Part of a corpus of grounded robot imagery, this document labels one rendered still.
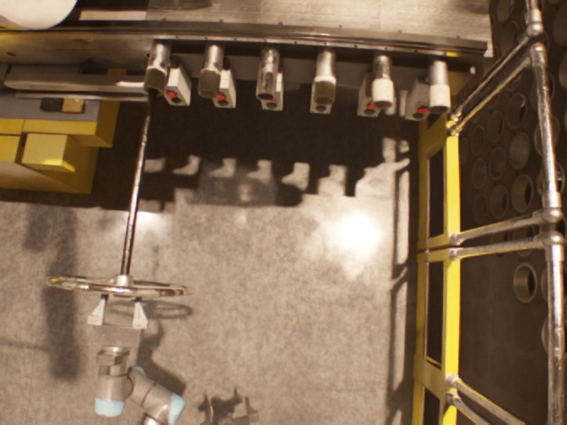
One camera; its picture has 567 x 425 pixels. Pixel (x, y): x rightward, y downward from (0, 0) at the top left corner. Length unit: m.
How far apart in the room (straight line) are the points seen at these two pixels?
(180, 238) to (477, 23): 1.56
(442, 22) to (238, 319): 1.51
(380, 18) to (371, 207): 1.02
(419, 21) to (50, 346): 2.17
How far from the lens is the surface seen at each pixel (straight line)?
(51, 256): 2.27
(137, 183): 1.12
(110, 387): 1.13
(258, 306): 1.89
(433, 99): 1.18
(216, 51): 1.20
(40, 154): 1.67
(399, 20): 1.23
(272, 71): 1.15
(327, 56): 1.17
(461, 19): 1.30
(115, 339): 1.11
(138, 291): 0.93
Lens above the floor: 1.87
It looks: 79 degrees down
